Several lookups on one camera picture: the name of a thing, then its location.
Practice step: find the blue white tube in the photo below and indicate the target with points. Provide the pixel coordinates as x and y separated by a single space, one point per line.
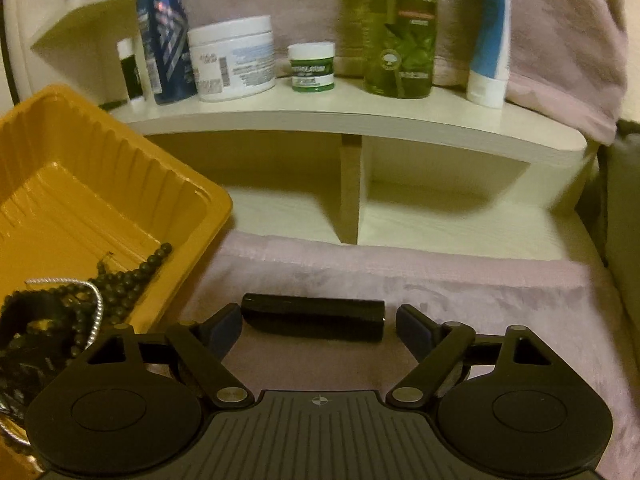
490 66

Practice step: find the orange plastic tray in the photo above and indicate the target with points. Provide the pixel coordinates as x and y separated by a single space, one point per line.
85 200

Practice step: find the white black lip balm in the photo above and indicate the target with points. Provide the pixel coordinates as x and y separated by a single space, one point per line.
128 64

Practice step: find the black cylinder tube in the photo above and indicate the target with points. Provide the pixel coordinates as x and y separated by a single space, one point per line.
321 318

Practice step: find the white wooden shelf unit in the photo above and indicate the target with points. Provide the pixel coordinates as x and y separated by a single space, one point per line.
441 174

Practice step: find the pink towel on wall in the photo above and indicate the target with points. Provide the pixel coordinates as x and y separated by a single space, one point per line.
568 57

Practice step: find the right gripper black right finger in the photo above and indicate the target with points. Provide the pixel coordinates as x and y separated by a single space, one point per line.
437 348

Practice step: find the dark blue spray bottle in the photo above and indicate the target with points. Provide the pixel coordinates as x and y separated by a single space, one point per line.
164 33

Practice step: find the large white cream jar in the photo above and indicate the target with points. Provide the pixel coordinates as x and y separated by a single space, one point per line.
233 59

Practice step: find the green oil spray bottle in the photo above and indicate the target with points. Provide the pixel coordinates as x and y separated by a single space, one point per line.
399 47

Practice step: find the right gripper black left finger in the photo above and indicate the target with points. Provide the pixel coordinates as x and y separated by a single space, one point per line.
201 347

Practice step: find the small green label jar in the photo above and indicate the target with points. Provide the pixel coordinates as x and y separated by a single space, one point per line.
312 66

